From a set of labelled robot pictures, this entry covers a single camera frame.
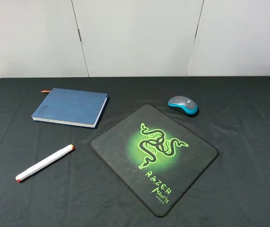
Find grey and blue computer mouse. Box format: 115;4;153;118
168;96;198;117

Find blue hardcover notebook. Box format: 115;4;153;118
31;88;108;128

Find black tablecloth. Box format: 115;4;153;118
0;76;270;227

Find black green Razer mouse pad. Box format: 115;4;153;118
90;105;219;217

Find white marker pen red caps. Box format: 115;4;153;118
15;144;74;182

